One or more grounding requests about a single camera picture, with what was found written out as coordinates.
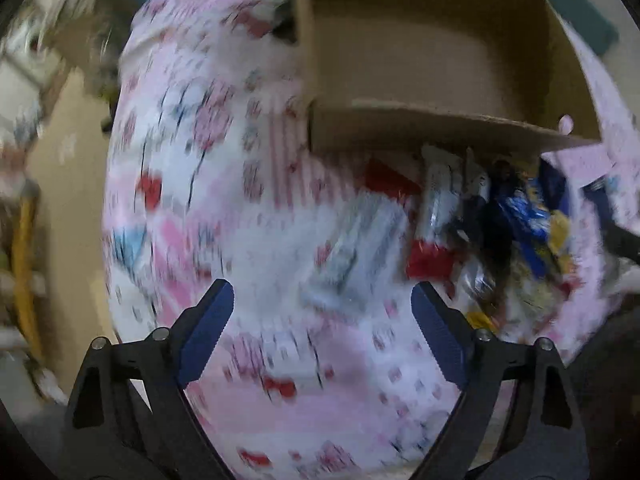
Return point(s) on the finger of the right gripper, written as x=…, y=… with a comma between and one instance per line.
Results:
x=617, y=240

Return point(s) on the blue white snack packet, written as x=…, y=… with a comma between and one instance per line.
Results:
x=442, y=194

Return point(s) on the blue cartoon snack packet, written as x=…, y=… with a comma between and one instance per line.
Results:
x=537, y=209

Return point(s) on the brown cardboard box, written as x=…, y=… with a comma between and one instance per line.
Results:
x=497, y=76

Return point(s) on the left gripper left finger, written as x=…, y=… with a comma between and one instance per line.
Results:
x=128, y=415

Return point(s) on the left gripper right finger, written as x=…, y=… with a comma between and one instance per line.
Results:
x=543, y=436

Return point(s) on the pink cartoon bed sheet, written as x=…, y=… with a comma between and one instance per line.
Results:
x=321, y=371

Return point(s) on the clear chocolate cake packet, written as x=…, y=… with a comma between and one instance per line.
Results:
x=485, y=238

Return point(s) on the red silver snack bar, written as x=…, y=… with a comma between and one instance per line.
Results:
x=383, y=179

